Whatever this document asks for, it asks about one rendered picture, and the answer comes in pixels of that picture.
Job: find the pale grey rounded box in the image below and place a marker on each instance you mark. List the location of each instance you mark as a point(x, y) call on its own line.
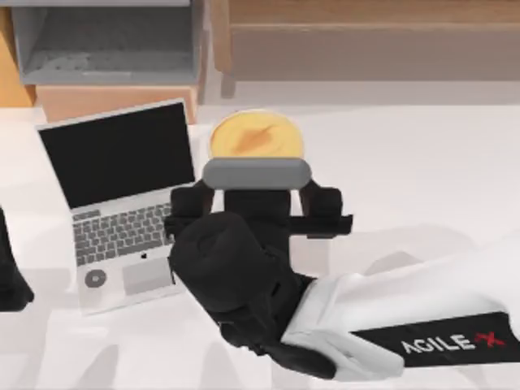
point(256, 172)

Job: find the round yellow bread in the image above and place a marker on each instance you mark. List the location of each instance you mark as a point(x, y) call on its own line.
point(256, 136)

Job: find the silver open laptop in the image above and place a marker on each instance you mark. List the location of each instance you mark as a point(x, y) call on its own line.
point(118, 162)

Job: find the pale wooden drawer front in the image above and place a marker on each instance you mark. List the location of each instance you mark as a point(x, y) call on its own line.
point(118, 101)

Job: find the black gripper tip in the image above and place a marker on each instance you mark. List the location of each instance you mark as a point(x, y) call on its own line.
point(12, 268)

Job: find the wooden cupboard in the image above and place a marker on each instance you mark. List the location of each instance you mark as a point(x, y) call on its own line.
point(12, 69)

